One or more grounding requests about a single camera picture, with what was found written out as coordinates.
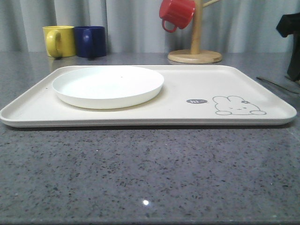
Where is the red mug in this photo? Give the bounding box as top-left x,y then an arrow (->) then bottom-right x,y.
159,0 -> 196,33

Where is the white round plate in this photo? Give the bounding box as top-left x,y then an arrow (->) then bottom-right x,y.
52,66 -> 165,109

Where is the wooden mug tree stand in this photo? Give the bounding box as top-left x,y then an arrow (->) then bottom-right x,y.
168,0 -> 222,64

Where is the beige rabbit serving tray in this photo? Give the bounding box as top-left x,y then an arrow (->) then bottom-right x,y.
0,65 -> 297,128

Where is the yellow mug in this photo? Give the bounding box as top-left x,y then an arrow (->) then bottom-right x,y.
43,25 -> 76,58

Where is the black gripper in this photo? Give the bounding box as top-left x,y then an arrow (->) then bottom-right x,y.
276,7 -> 300,82

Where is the dark blue mug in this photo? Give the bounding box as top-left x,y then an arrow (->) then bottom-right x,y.
73,26 -> 107,58

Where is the grey curtain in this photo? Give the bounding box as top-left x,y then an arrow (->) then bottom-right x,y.
0,0 -> 300,53

